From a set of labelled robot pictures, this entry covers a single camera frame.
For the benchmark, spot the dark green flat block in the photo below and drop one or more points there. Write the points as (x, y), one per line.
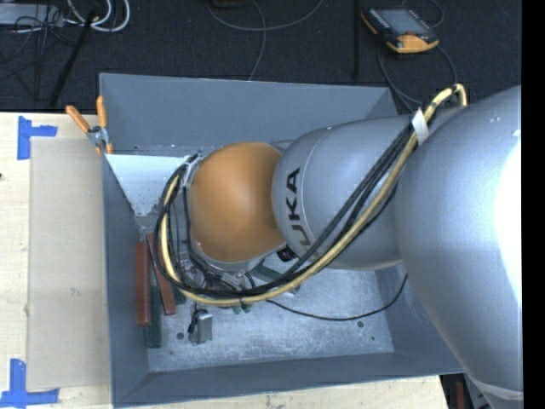
(154, 326)

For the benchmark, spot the red-brown flat block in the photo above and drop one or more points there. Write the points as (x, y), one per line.
(143, 288)

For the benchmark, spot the grey metal bin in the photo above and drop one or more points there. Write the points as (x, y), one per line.
(298, 339)

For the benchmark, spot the brown cardboard board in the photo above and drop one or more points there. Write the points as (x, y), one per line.
(68, 249)

